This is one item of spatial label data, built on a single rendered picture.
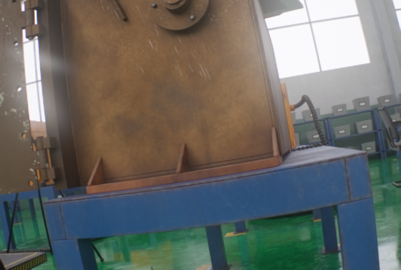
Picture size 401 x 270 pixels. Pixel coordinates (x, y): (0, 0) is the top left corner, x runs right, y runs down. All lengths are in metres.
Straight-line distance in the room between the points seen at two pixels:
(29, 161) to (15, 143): 0.06
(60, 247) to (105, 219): 0.15
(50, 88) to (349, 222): 0.84
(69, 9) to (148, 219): 0.69
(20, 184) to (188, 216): 0.49
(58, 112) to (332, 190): 0.74
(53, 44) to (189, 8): 0.40
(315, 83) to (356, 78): 1.02
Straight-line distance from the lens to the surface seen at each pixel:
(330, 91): 11.00
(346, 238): 1.01
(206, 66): 1.24
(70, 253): 1.15
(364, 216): 1.00
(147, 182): 1.15
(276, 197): 0.99
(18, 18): 1.35
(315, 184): 0.98
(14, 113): 1.29
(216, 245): 2.81
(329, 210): 2.73
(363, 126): 10.02
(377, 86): 11.18
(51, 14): 1.37
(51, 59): 1.31
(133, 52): 1.30
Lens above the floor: 0.68
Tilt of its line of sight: 5 degrees up
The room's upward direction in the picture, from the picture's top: 10 degrees counter-clockwise
